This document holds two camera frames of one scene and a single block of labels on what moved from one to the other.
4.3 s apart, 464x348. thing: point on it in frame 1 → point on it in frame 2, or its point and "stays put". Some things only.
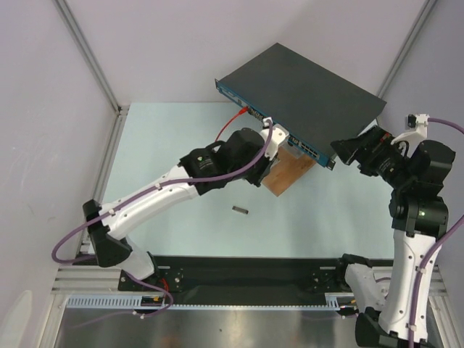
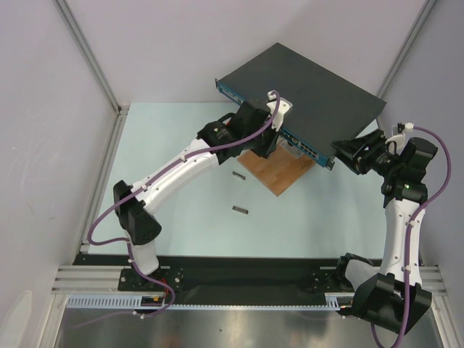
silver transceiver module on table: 239,209 stays put
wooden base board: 286,171 stays put
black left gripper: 264,168 → 265,151
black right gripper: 361,152 stays put
